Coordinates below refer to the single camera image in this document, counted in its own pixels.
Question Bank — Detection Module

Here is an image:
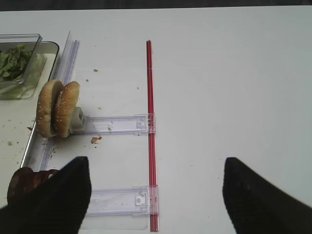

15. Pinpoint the brown meat patty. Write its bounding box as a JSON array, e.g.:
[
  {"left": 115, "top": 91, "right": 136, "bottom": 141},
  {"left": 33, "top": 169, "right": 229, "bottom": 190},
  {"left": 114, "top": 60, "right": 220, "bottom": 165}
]
[
  {"left": 32, "top": 169, "right": 58, "bottom": 189},
  {"left": 7, "top": 167, "right": 34, "bottom": 205}
]

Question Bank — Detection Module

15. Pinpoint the white pusher block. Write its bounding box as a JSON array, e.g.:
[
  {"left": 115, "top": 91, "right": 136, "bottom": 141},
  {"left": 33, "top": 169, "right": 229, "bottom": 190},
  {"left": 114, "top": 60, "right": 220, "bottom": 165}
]
[{"left": 69, "top": 107, "right": 86, "bottom": 133}]

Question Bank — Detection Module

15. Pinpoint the red rail right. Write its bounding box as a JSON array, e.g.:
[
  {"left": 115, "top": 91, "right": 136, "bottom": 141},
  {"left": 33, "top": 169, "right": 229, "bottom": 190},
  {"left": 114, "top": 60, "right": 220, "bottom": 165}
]
[{"left": 146, "top": 40, "right": 158, "bottom": 232}]

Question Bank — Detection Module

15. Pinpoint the brown meat patty outer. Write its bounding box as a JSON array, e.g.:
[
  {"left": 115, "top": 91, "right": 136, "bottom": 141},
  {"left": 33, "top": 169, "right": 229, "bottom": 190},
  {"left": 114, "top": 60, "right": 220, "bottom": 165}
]
[{"left": 7, "top": 167, "right": 34, "bottom": 205}]

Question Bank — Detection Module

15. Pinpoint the sesame bun half outer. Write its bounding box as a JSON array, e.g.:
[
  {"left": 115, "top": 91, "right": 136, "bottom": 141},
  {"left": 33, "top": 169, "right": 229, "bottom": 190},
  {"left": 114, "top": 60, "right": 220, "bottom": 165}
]
[{"left": 36, "top": 79, "right": 63, "bottom": 138}]

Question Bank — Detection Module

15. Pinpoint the clear pusher track lower right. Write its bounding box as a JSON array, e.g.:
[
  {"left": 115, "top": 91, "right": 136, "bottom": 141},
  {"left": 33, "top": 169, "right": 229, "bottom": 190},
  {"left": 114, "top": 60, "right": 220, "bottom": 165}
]
[{"left": 87, "top": 185, "right": 158, "bottom": 216}]

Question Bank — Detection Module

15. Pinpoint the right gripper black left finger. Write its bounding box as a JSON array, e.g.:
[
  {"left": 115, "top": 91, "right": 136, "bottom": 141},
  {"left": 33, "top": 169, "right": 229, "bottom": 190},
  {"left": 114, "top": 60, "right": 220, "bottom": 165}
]
[{"left": 0, "top": 156, "right": 92, "bottom": 234}]

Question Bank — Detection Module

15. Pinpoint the clear pusher track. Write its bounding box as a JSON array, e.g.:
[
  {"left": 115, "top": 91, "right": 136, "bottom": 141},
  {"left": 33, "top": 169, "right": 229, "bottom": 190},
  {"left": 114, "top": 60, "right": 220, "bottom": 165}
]
[
  {"left": 73, "top": 114, "right": 156, "bottom": 136},
  {"left": 87, "top": 185, "right": 158, "bottom": 216}
]

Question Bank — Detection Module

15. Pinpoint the sesame bun half inner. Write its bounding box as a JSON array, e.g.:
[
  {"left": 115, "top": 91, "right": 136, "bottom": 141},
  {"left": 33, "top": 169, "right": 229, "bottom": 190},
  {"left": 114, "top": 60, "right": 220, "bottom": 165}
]
[{"left": 53, "top": 81, "right": 80, "bottom": 138}]

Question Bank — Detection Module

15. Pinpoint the sesame bun half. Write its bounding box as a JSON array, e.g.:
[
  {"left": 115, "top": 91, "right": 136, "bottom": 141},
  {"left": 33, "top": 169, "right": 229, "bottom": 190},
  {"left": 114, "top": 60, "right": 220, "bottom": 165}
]
[
  {"left": 36, "top": 79, "right": 63, "bottom": 138},
  {"left": 53, "top": 81, "right": 80, "bottom": 138}
]

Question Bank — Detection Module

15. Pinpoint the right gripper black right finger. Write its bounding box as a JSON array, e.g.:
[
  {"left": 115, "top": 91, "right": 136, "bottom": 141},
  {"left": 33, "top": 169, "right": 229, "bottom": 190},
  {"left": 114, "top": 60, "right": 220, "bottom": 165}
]
[{"left": 222, "top": 157, "right": 312, "bottom": 234}]

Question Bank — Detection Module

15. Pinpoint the clear pusher track upper right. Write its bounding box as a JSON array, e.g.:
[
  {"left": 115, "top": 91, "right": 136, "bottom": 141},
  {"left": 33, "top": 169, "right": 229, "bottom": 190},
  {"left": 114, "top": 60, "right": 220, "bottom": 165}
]
[{"left": 73, "top": 114, "right": 156, "bottom": 136}]

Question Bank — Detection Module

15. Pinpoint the clear plastic lettuce container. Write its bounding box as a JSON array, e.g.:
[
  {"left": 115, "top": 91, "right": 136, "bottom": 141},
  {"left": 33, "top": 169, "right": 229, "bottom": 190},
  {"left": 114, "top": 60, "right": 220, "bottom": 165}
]
[{"left": 0, "top": 34, "right": 46, "bottom": 100}]

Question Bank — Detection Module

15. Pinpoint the brown meat patty inner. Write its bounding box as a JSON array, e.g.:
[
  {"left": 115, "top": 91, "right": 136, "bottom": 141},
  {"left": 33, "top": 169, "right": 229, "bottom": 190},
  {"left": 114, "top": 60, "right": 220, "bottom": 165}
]
[{"left": 32, "top": 169, "right": 58, "bottom": 189}]

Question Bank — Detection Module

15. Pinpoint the white metal tray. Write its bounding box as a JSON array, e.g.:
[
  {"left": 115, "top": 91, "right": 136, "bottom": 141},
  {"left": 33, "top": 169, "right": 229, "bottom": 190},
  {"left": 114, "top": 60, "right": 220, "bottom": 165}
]
[{"left": 0, "top": 41, "right": 59, "bottom": 171}]

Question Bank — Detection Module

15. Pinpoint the green lettuce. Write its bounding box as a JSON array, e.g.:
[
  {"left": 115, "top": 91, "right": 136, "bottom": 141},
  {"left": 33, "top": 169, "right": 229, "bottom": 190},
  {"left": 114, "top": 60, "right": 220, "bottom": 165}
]
[{"left": 0, "top": 43, "right": 33, "bottom": 81}]

